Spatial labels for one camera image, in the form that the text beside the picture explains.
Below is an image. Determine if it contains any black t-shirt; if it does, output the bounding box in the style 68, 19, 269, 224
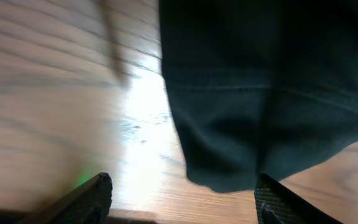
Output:
158, 0, 358, 193

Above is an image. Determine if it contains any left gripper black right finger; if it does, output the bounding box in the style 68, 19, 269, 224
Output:
254, 174, 341, 224

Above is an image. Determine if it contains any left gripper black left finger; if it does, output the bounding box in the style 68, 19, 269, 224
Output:
19, 172, 112, 224

